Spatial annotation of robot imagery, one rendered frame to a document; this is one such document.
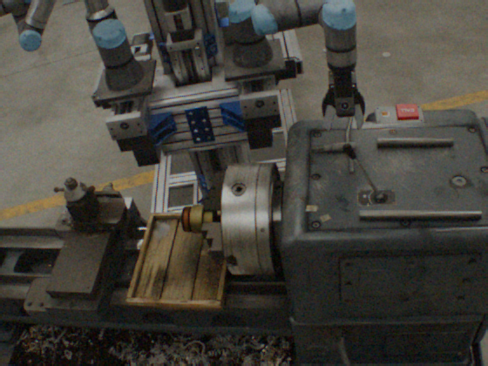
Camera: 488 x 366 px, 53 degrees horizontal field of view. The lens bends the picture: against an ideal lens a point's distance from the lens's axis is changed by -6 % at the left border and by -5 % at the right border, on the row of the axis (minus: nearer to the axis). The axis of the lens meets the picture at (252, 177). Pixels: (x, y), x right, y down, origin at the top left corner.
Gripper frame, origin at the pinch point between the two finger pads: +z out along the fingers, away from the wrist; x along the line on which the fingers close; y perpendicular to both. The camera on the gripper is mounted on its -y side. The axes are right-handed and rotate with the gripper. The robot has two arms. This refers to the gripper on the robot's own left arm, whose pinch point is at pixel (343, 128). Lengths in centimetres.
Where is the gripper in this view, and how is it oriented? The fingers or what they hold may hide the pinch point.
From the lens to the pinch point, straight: 137.7
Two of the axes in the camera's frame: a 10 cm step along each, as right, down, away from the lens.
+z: 1.4, 7.0, 7.1
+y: 1.0, -7.2, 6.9
